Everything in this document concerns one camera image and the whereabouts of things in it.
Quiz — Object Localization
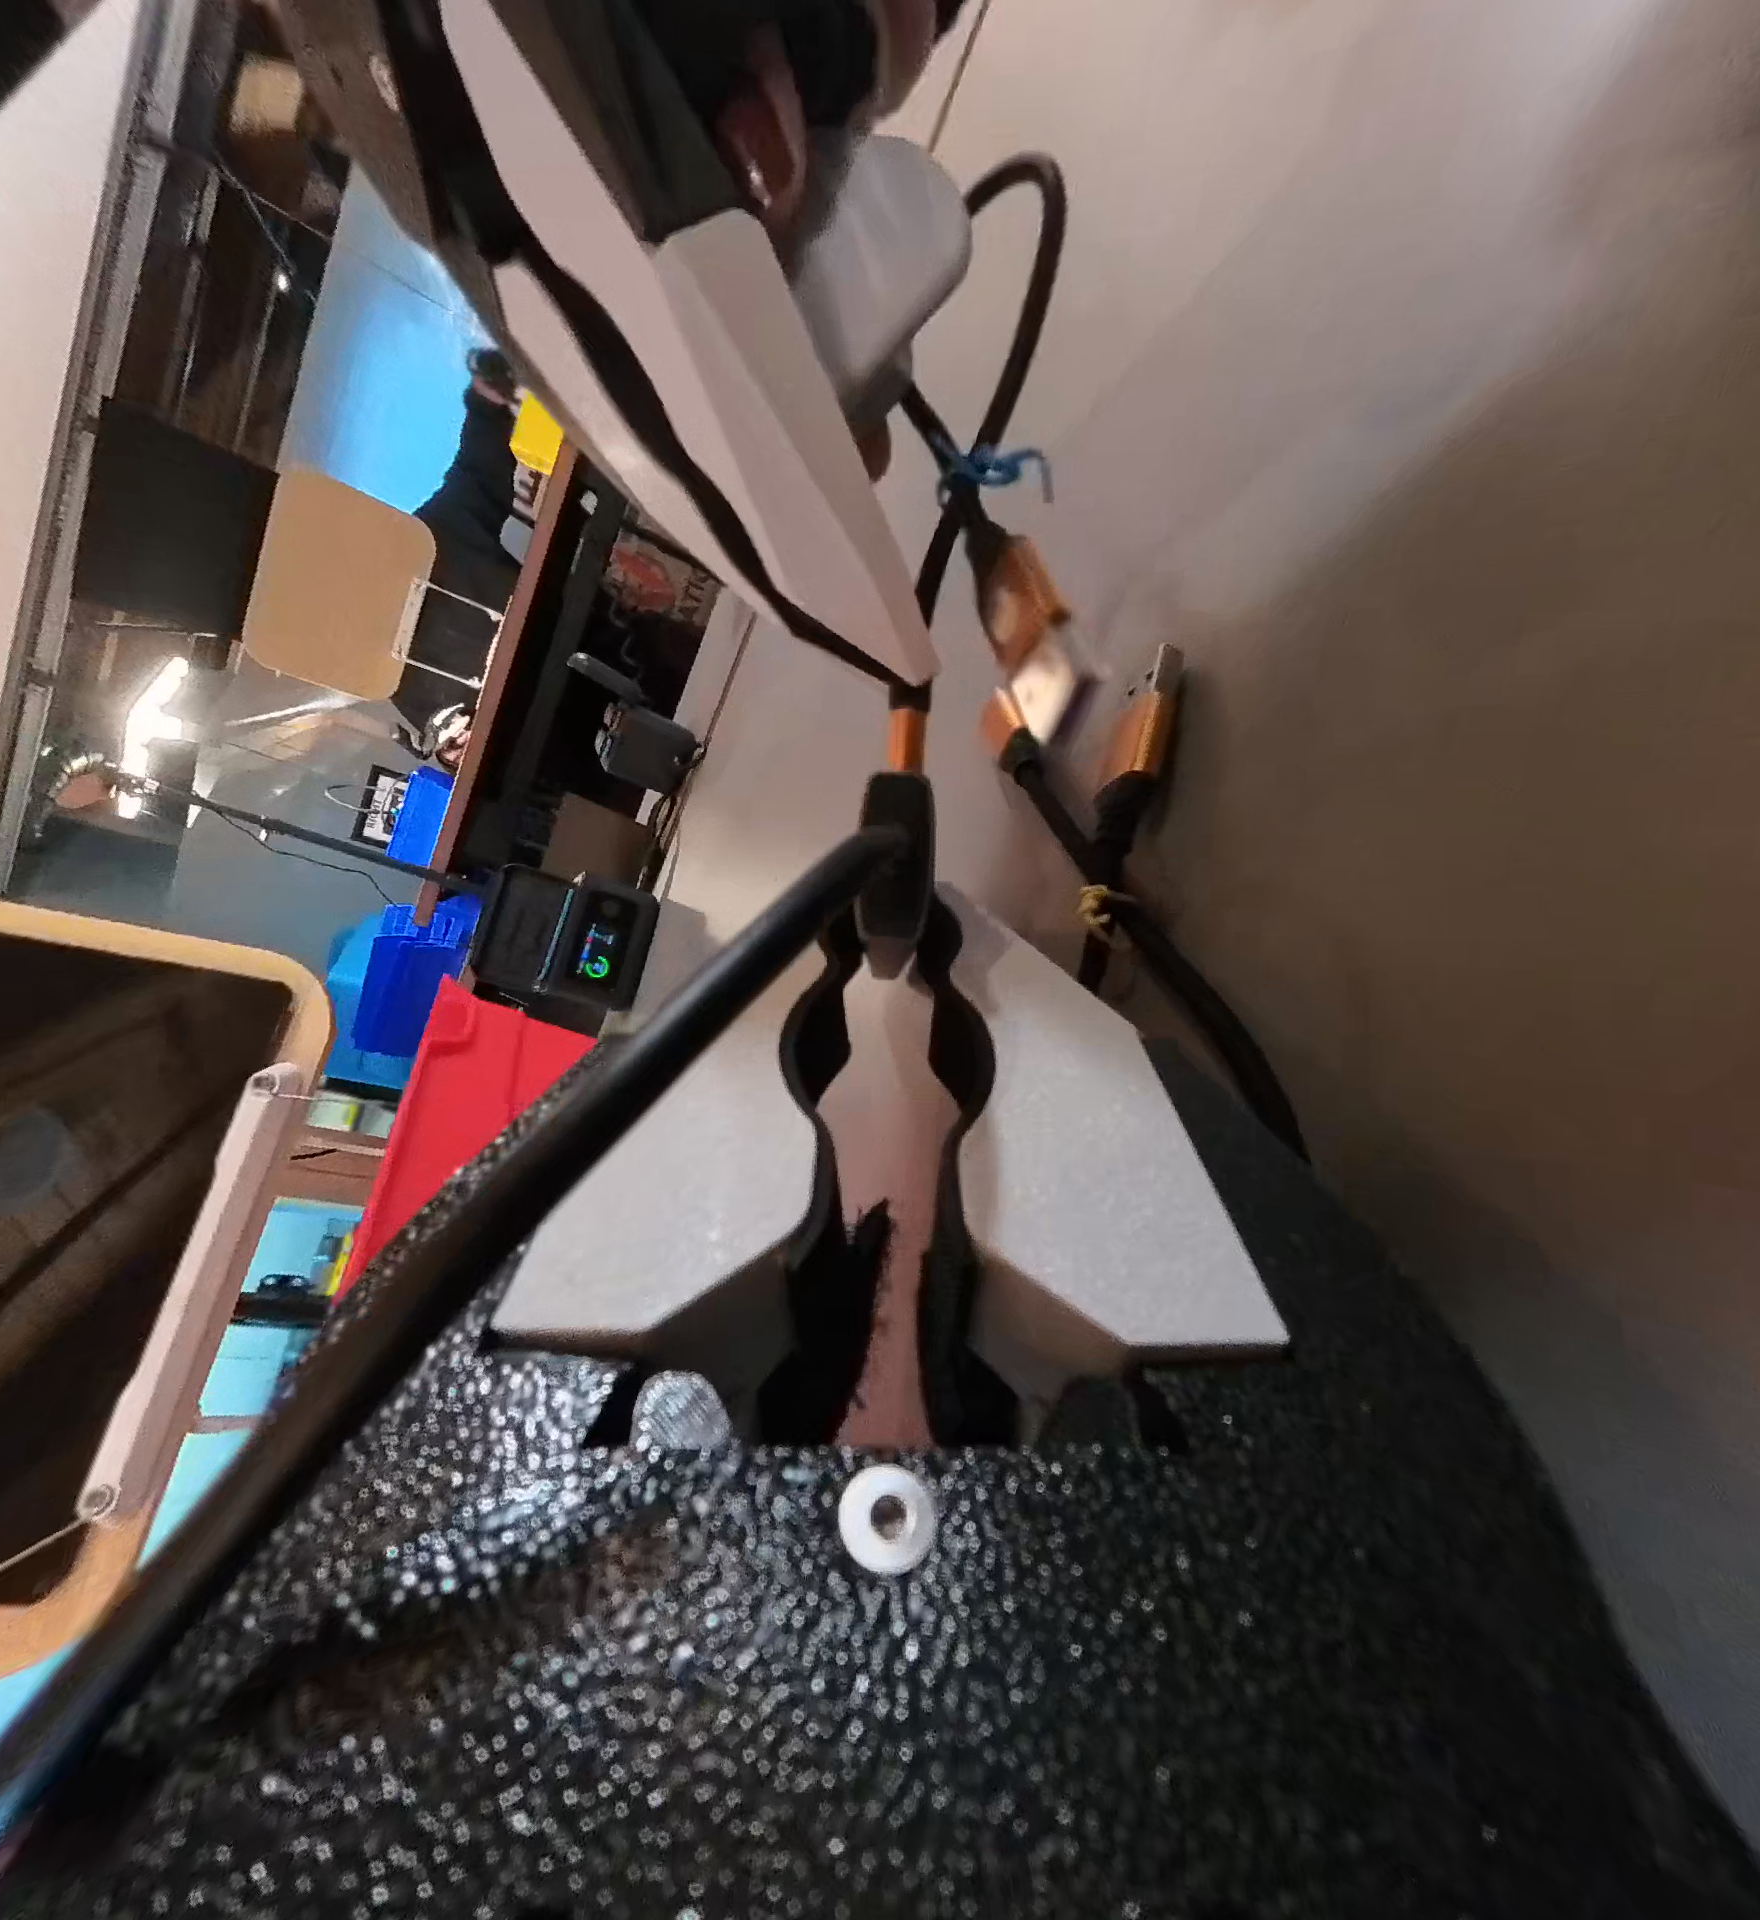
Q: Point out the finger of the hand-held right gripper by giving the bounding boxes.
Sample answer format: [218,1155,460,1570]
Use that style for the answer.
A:
[488,252,909,704]
[440,0,948,692]

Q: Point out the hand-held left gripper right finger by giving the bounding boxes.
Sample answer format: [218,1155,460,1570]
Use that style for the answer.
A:
[922,881,1296,1378]

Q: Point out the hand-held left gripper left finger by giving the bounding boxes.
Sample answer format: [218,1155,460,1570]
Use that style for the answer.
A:
[490,897,890,1373]

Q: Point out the black usb-c port cable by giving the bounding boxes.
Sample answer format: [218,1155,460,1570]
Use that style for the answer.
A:
[0,768,942,1920]

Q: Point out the braided usb-c cable yellow tie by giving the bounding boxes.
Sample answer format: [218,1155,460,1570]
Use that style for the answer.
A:
[980,642,1314,1165]

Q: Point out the red plastic bin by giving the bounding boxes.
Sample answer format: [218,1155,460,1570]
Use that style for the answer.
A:
[333,974,607,1312]

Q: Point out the person's right hand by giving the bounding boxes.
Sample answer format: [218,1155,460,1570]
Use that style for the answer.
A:
[716,0,975,213]

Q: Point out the blue twist tie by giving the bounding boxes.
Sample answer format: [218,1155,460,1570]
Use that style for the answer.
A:
[937,441,1051,507]

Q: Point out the brown desk with black legs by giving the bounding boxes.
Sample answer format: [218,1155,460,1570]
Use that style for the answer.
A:
[411,437,629,920]

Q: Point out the black power station with display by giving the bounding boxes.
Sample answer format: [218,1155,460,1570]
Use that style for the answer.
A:
[471,862,660,1016]

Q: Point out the wide blue plastic bin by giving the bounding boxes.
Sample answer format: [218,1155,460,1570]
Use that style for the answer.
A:
[363,897,480,1053]

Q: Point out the black boxy device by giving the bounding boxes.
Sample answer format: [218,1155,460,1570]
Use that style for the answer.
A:
[595,699,705,793]

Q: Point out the small blue plastic bin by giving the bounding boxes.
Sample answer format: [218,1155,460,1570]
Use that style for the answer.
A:
[386,768,465,875]

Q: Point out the white overhead phone stand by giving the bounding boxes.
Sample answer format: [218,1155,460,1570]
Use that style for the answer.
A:
[76,1064,306,1522]

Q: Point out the black tripod light stand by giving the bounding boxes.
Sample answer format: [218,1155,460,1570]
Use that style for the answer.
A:
[108,659,500,905]

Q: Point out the tan framed dark panel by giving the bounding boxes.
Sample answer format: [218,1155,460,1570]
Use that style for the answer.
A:
[0,891,337,1657]

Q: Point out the blue tote with handle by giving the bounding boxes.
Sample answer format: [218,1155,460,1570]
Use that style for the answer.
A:
[322,916,440,1085]

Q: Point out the black wall screen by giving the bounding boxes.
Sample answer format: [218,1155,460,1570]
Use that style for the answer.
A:
[76,398,285,640]

